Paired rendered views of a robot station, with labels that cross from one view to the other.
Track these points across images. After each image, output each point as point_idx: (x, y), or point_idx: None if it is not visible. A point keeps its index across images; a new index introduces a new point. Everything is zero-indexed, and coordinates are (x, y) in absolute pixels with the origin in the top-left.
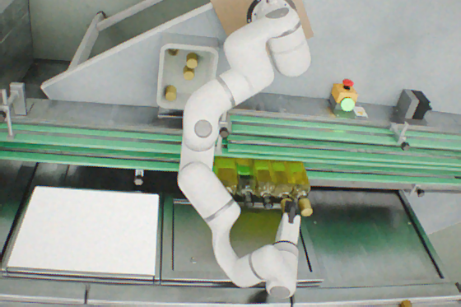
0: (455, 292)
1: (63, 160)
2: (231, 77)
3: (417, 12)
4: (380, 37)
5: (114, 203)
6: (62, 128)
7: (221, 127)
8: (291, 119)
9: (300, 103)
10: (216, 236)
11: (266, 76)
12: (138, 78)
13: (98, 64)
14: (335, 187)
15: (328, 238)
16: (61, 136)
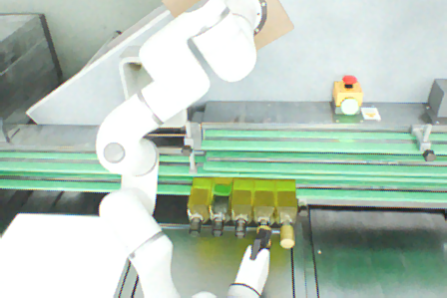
0: None
1: (41, 185)
2: (151, 90)
3: None
4: (387, 16)
5: (91, 229)
6: (40, 153)
7: (184, 146)
8: (276, 130)
9: (292, 110)
10: (141, 278)
11: (192, 85)
12: (116, 97)
13: (73, 86)
14: (354, 205)
15: (333, 273)
16: (36, 161)
